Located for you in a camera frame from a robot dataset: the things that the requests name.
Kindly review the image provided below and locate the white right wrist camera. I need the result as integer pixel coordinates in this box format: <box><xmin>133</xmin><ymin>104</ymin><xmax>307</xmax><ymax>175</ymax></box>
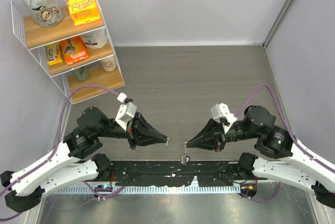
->
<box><xmin>210</xmin><ymin>103</ymin><xmax>237</xmax><ymax>133</ymax></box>

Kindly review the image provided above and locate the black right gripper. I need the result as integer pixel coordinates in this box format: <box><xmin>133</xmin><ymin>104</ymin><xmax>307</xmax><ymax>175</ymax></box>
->
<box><xmin>185</xmin><ymin>116</ymin><xmax>259</xmax><ymax>151</ymax></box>

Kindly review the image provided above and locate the orange yellow snack box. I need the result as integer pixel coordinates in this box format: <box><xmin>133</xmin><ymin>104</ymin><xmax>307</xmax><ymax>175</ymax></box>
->
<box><xmin>66</xmin><ymin>0</ymin><xmax>101</xmax><ymax>26</ymax></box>

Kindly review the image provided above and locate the white wire shelf rack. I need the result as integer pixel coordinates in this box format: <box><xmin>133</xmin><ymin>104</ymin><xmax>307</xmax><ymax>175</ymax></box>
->
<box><xmin>10</xmin><ymin>0</ymin><xmax>126</xmax><ymax>104</ymax></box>

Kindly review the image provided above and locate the grey paper bag with cartoon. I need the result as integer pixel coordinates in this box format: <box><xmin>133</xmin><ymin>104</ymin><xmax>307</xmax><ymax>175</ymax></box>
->
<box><xmin>22</xmin><ymin>0</ymin><xmax>64</xmax><ymax>27</ymax></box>

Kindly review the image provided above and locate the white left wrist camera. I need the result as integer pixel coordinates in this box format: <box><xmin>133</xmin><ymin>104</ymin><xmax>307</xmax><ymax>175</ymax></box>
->
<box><xmin>115</xmin><ymin>93</ymin><xmax>137</xmax><ymax>131</ymax></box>

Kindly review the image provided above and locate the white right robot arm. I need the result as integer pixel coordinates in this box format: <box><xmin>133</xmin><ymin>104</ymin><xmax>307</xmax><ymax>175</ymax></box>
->
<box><xmin>186</xmin><ymin>103</ymin><xmax>334</xmax><ymax>208</ymax></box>

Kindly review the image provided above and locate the orange snack packet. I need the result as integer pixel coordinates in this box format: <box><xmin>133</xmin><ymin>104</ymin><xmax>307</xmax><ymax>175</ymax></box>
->
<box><xmin>60</xmin><ymin>36</ymin><xmax>89</xmax><ymax>65</ymax></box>

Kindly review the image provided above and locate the white paper towel roll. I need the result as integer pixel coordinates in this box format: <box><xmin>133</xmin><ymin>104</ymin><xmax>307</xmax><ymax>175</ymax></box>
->
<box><xmin>81</xmin><ymin>28</ymin><xmax>108</xmax><ymax>49</ymax></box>

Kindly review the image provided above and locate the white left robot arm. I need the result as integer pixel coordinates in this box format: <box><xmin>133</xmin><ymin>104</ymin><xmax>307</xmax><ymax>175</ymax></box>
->
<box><xmin>1</xmin><ymin>105</ymin><xmax>168</xmax><ymax>213</ymax></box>

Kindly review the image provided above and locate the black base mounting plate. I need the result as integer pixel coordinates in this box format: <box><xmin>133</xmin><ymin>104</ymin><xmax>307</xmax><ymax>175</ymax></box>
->
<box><xmin>81</xmin><ymin>159</ymin><xmax>270</xmax><ymax>187</ymax></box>

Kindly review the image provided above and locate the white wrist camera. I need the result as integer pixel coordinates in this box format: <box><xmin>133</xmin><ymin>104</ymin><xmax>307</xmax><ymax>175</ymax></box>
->
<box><xmin>210</xmin><ymin>103</ymin><xmax>237</xmax><ymax>133</ymax></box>
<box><xmin>115</xmin><ymin>93</ymin><xmax>137</xmax><ymax>131</ymax></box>

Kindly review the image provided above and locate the yellow candy bag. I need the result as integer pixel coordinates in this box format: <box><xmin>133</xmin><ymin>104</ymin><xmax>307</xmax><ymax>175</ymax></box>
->
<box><xmin>45</xmin><ymin>42</ymin><xmax>63</xmax><ymax>66</ymax></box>

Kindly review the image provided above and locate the cream white bottle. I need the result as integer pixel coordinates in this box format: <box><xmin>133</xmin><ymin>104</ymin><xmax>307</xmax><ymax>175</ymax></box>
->
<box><xmin>100</xmin><ymin>55</ymin><xmax>117</xmax><ymax>72</ymax></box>

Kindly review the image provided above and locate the green bottle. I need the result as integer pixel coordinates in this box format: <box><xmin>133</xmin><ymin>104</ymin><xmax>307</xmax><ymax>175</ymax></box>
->
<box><xmin>72</xmin><ymin>66</ymin><xmax>90</xmax><ymax>82</ymax></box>

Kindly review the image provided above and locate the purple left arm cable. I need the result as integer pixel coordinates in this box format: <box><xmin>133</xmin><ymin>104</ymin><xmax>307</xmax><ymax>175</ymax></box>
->
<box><xmin>0</xmin><ymin>84</ymin><xmax>124</xmax><ymax>221</ymax></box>

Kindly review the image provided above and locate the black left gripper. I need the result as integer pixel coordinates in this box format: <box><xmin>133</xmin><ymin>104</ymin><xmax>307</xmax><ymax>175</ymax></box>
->
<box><xmin>96</xmin><ymin>110</ymin><xmax>169</xmax><ymax>149</ymax></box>

